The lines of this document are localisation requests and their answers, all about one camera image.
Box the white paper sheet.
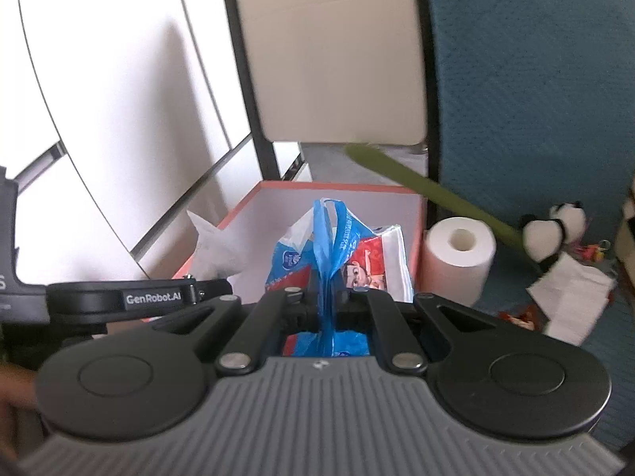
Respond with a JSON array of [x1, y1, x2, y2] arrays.
[[527, 253, 617, 347]]

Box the green pole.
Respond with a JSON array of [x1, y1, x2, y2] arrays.
[[344, 143, 527, 251]]

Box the red orange small toy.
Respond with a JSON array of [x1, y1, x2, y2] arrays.
[[497, 305, 537, 332]]

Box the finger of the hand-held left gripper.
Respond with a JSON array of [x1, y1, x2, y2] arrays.
[[46, 279, 234, 319]]

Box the white wardrobe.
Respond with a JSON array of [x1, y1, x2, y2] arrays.
[[0, 0, 311, 281]]

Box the pink cardboard box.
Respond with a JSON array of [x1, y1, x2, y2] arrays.
[[171, 181, 428, 308]]

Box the blue plastic bag of tissues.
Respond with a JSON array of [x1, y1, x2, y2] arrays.
[[264, 198, 416, 359]]

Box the small colourful trinkets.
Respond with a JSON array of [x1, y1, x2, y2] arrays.
[[570, 239, 612, 262]]

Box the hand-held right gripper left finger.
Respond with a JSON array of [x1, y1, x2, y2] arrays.
[[149, 278, 322, 375]]

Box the blue fabric sofa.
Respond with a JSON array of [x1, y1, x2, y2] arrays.
[[416, 0, 635, 452]]

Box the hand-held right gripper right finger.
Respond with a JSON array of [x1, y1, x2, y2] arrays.
[[333, 278, 503, 376]]

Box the white toilet paper roll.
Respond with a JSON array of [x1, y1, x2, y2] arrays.
[[421, 216, 498, 307]]

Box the beige chair with black frame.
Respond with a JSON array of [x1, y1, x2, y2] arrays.
[[224, 0, 438, 184]]

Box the panda plush toy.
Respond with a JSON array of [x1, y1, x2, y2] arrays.
[[518, 201, 589, 265]]

